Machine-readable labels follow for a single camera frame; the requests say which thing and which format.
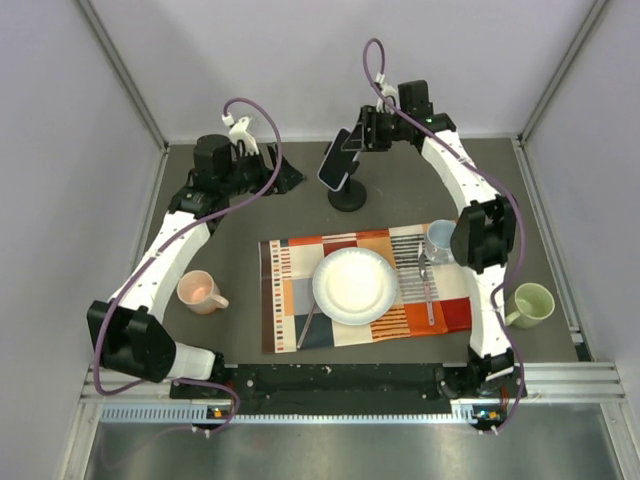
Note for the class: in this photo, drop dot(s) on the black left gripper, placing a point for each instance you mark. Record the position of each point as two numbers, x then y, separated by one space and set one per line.
265 173

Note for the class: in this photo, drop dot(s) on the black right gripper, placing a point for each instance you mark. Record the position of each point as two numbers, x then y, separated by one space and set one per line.
363 139

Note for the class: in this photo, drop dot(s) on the phone with lilac case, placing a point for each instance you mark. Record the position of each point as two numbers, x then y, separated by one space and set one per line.
338 163

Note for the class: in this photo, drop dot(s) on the black phone stand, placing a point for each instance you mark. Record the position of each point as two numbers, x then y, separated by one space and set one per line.
351 197

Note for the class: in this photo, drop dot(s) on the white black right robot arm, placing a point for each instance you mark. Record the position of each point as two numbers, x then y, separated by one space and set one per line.
484 234

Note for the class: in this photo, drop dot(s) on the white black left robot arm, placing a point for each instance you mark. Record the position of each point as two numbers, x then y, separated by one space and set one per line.
126 331

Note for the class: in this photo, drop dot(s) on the white ceramic plate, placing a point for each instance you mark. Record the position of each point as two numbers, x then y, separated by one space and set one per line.
354 286

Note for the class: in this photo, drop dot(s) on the blue grey mug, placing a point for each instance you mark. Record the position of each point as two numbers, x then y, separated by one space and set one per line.
437 242

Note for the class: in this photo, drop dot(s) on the pink ceramic mug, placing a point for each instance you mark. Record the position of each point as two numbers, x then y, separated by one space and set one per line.
198 291

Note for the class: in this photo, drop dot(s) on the colourful patterned placemat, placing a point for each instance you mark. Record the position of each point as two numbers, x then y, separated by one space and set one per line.
287 267

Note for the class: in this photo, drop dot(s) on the green mug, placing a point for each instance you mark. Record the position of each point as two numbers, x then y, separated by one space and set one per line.
528 306

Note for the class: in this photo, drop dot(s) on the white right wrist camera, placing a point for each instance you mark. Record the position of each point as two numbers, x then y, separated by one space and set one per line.
388 92

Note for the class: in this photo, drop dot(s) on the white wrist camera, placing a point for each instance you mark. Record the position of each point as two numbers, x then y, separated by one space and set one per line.
240 134
388 92

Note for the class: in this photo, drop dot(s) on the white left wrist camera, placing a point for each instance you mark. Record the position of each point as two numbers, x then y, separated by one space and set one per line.
240 134

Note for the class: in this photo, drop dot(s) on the pink handled knife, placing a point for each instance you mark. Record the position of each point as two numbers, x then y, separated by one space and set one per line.
306 326

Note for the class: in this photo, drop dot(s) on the pink handled fork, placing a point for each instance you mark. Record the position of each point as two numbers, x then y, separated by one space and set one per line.
426 286

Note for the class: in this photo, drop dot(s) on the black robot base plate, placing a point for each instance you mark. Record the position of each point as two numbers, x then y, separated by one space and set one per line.
429 381

